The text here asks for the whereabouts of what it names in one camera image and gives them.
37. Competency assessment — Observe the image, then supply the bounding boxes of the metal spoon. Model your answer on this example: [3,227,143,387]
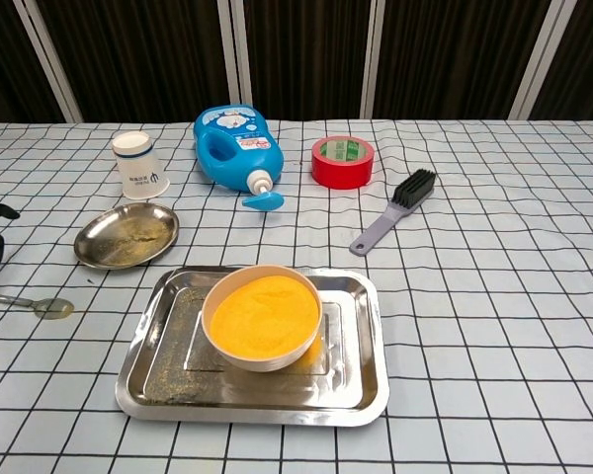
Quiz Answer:
[0,290,75,321]

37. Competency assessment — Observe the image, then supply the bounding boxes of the beige round bowl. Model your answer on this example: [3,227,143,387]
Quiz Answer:
[201,264,323,373]

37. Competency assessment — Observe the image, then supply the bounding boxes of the round steel plate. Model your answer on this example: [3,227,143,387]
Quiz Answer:
[73,201,181,271]

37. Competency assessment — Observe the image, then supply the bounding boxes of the white paper cup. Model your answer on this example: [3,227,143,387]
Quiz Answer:
[111,130,171,201]

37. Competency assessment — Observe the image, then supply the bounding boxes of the blue pump detergent bottle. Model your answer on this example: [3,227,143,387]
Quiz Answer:
[193,103,286,212]

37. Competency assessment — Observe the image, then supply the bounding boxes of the red tape roll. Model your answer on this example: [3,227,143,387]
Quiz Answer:
[310,135,376,191]

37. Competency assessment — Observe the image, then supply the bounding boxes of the black folding partition screen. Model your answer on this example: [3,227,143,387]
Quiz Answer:
[0,0,593,124]

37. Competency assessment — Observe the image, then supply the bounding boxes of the rectangular steel tray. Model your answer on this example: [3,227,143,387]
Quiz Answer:
[116,265,390,429]

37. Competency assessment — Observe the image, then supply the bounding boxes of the grey brush black bristles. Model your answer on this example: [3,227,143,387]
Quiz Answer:
[349,168,437,257]

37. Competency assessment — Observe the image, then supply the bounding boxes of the white black checkered tablecloth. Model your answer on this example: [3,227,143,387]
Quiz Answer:
[0,118,593,474]

